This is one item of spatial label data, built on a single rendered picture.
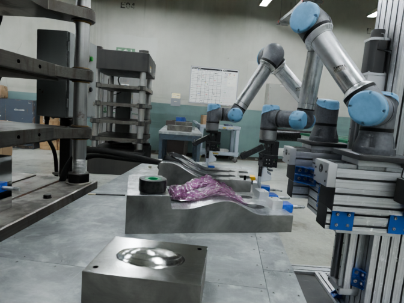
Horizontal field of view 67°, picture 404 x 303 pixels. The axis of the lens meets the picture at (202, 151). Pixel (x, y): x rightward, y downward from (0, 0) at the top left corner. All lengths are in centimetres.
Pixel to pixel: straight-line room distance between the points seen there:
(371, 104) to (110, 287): 96
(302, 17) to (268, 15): 707
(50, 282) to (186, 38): 751
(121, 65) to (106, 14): 317
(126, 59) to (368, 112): 447
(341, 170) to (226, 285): 73
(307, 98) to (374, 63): 35
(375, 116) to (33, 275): 106
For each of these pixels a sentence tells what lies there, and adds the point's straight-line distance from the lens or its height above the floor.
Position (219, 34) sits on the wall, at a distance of 804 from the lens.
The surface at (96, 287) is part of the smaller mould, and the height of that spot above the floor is 84.
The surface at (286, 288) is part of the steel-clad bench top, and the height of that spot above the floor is 80.
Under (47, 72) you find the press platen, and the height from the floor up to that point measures 125.
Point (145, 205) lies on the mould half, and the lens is 87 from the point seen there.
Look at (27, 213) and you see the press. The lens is 114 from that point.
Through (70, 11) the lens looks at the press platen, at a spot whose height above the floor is 151.
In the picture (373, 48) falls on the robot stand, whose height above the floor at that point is 148.
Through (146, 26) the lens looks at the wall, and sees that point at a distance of 807.
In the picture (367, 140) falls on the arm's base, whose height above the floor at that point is 109.
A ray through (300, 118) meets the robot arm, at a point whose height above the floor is 115.
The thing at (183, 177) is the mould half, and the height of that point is 88.
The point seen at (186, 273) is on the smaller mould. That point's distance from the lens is 57.
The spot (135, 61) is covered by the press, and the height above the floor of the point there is 187.
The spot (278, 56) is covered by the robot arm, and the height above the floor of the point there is 146.
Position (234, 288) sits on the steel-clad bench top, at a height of 80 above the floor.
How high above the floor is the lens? 115
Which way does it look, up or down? 7 degrees down
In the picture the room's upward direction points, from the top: 4 degrees clockwise
